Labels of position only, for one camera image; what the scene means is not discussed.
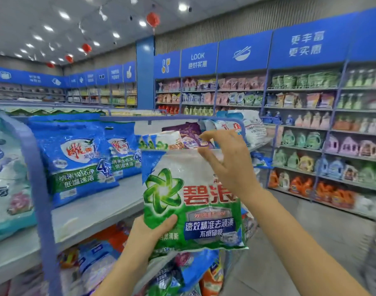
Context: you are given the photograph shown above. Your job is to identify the row of green boxes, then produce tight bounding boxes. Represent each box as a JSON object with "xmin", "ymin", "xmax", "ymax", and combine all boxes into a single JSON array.
[{"xmin": 3, "ymin": 104, "xmax": 111, "ymax": 116}]

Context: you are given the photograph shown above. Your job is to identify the blue wall sign band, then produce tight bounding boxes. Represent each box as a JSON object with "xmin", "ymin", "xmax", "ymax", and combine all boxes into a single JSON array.
[{"xmin": 0, "ymin": 66, "xmax": 68, "ymax": 89}]

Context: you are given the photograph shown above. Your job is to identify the large red paper lantern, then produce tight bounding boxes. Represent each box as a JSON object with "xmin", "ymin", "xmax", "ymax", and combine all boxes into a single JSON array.
[{"xmin": 146, "ymin": 12, "xmax": 161, "ymax": 28}]

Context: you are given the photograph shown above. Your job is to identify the person's left hand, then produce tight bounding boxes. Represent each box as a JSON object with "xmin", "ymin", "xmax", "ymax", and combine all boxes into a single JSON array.
[{"xmin": 123, "ymin": 214, "xmax": 178, "ymax": 272}]

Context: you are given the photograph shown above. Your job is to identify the person's right hand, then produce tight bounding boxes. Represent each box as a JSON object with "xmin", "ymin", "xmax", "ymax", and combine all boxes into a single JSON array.
[{"xmin": 197, "ymin": 129, "xmax": 263, "ymax": 202}]

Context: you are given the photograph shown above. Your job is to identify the blue wall shelving unit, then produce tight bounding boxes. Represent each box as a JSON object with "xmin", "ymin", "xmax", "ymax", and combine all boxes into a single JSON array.
[{"xmin": 67, "ymin": 6, "xmax": 376, "ymax": 222}]

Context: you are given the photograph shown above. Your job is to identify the teal Baimao detergent bag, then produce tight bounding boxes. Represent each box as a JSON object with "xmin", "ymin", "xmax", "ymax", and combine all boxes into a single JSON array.
[{"xmin": 0, "ymin": 117, "xmax": 37, "ymax": 244}]

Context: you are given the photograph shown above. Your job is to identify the blue pillar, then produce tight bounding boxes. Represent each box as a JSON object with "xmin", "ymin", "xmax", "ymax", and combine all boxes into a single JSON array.
[{"xmin": 136, "ymin": 37, "xmax": 156, "ymax": 110}]

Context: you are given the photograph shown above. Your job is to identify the rows of small red lanterns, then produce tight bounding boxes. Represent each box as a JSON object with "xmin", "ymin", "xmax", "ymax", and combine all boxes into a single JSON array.
[{"xmin": 46, "ymin": 43, "xmax": 93, "ymax": 68}]

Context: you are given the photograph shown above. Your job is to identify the grey metal shelf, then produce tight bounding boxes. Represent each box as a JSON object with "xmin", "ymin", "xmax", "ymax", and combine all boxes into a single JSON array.
[{"xmin": 0, "ymin": 102, "xmax": 275, "ymax": 296}]

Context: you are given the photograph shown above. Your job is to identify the white blue Libai bag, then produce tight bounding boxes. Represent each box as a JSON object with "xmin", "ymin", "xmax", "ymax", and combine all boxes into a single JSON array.
[{"xmin": 200, "ymin": 118, "xmax": 246, "ymax": 136}]

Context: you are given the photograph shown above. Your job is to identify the person's right forearm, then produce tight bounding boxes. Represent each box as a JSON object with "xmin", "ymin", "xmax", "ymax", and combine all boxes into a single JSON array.
[{"xmin": 240, "ymin": 185, "xmax": 371, "ymax": 296}]

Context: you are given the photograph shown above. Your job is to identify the wall shelf of detergent bottles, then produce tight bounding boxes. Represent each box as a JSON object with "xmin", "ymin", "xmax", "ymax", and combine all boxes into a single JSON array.
[{"xmin": 69, "ymin": 65, "xmax": 376, "ymax": 220}]

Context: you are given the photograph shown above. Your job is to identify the rows of round ceiling lights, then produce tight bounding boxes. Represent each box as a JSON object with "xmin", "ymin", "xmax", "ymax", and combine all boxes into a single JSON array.
[{"xmin": 15, "ymin": 0, "xmax": 192, "ymax": 59}]

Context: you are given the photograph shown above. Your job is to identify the purple lavender detergent bag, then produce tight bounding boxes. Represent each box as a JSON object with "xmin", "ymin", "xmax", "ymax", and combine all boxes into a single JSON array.
[{"xmin": 163, "ymin": 122, "xmax": 216, "ymax": 150}]

